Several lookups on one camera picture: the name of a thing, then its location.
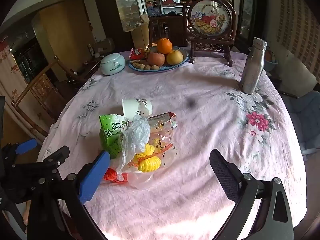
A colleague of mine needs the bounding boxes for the red apple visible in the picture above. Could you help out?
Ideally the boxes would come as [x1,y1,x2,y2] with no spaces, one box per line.
[147,52,166,66]

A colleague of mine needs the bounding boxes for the crumpled clear plastic bag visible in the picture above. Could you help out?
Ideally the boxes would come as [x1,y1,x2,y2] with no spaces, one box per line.
[117,115,151,177]

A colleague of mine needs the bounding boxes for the round embroidered wooden table screen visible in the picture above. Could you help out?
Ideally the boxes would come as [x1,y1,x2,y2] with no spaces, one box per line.
[184,0,237,67]

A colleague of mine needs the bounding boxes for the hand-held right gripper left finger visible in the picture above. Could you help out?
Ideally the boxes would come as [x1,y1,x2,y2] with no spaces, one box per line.
[26,150,111,240]

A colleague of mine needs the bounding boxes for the blue rimmed fruit plate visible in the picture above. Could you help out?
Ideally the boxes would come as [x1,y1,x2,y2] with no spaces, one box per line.
[129,46,190,72]

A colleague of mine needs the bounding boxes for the yellow pear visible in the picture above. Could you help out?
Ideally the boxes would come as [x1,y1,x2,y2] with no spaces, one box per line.
[166,50,184,65]

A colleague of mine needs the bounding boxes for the wooden armchair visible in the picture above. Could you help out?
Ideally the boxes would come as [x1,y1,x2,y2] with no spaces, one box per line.
[11,57,100,137]

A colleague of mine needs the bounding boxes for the orange rope bundle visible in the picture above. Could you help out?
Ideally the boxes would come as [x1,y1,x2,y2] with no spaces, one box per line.
[104,168,129,183]

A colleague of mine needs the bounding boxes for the leaf print clear plastic bag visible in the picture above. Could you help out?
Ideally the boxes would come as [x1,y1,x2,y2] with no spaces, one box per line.
[110,124,179,190]

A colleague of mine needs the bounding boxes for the dark wood mirror cabinet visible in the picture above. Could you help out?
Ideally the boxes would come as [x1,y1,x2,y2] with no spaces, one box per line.
[236,0,268,48]

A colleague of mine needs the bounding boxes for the pale green lidded jar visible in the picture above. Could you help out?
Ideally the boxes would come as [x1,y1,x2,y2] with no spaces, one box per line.
[100,53,126,76]

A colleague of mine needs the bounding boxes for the orange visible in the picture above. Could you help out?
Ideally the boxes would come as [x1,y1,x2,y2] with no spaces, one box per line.
[157,38,173,54]

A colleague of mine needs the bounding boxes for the silver metal bottle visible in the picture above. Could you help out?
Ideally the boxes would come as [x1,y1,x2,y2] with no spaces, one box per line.
[240,37,268,95]

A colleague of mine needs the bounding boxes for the blue plastic basin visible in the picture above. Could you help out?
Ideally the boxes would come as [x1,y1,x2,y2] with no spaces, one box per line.
[262,47,278,72]

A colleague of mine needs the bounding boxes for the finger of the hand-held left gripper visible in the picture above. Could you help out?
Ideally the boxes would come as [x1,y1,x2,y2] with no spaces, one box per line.
[1,138,38,167]
[10,146,70,198]

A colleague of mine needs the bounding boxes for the pink floral tablecloth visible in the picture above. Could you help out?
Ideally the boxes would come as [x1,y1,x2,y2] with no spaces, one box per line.
[37,45,307,240]

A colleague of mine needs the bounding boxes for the cardboard box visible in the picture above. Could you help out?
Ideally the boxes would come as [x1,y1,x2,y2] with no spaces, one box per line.
[131,22,150,49]

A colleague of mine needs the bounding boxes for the floral white curtain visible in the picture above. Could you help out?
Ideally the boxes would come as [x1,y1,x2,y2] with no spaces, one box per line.
[0,40,28,135]

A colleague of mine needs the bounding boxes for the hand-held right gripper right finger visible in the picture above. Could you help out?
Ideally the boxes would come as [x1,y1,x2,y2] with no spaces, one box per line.
[209,149,294,240]

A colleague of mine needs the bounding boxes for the dark wood glass cabinet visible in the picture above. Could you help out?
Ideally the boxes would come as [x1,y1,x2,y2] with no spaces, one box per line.
[91,0,150,46]

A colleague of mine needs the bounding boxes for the yellow rope bundle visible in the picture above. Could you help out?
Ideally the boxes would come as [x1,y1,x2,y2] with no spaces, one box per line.
[132,138,163,173]

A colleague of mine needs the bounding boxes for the red snack packet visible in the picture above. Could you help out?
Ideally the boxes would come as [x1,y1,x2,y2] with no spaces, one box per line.
[129,48,150,60]

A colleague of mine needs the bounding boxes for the white paper cup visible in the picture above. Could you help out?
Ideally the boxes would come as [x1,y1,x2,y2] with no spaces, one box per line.
[122,98,153,120]

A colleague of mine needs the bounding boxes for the green drink carton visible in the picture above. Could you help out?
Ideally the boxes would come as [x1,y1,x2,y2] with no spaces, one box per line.
[99,114,130,159]

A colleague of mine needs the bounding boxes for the pile of small brown fruits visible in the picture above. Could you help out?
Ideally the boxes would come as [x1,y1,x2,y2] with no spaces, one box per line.
[132,59,160,71]

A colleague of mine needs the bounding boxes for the white cushioned chair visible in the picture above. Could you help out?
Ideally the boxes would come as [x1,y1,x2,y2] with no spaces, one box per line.
[265,46,320,157]

